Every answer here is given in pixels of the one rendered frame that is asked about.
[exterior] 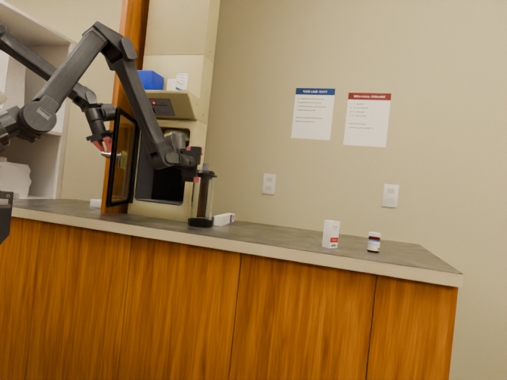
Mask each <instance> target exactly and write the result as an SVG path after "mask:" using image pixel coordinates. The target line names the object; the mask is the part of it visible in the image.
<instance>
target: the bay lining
mask: <svg viewBox="0 0 507 380"><path fill-rule="evenodd" d="M148 154H149V153H148V152H147V149H146V144H145V140H144V138H143V135H142V132H141V137H140V151H139V159H138V166H137V181H136V188H135V195H134V197H135V199H154V200H164V201H182V202H183V196H184V189H185V182H184V181H183V177H182V176H181V169H177V168H173V167H166V168H163V169H160V170H156V169H155V168H153V167H152V165H151V163H150V161H149V158H148V156H147V155H148Z"/></svg>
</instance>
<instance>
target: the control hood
mask: <svg viewBox="0 0 507 380"><path fill-rule="evenodd" d="M145 92H146V95H147V97H148V98H155V99H170V100H171V104H172V107H173V110H174V114H175V116H169V115H156V116H155V117H156V118H175V119H192V120H197V119H198V105H199V98H198V97H197V96H196V95H194V94H192V93H190V92H189V91H187V90H145Z"/></svg>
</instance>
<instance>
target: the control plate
mask: <svg viewBox="0 0 507 380"><path fill-rule="evenodd" d="M148 99H149V102H150V104H151V107H152V108H154V110H155V113H154V114H155V115H169V116H175V114H174V110H173V107H172V104H171V100H170V99H155V98H148ZM153 102H155V104H154V103H153ZM161 102H163V104H161ZM157 109H158V110H159V111H158V110H157ZM162 109H163V110H164V111H162ZM167 110H168V112H167Z"/></svg>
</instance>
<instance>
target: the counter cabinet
mask: <svg viewBox="0 0 507 380"><path fill-rule="evenodd" d="M458 289H459V287H451V286H446V285H440V284H436V283H426V282H422V281H417V280H408V279H403V278H398V277H389V276H384V275H379V274H370V273H365V272H360V271H351V270H346V269H341V268H332V267H327V266H323V265H313V264H309V263H304V262H295V261H290V260H285V259H276V258H271V257H266V256H257V255H252V254H247V253H238V252H233V251H228V250H219V249H214V248H210V247H200V246H196V245H190V244H182V243H177V242H171V241H163V240H158V239H152V238H147V237H139V236H133V235H129V234H120V233H115V232H110V231H101V230H96V229H91V228H82V227H77V226H72V225H63V224H58V223H53V222H44V221H39V220H34V219H25V218H20V217H16V216H12V217H11V227H10V234H9V236H8V237H7V238H6V239H5V240H4V241H3V242H2V244H1V245H0V380H449V375H450V361H451V354H452V346H453V332H454V325H455V317H456V304H457V296H458Z"/></svg>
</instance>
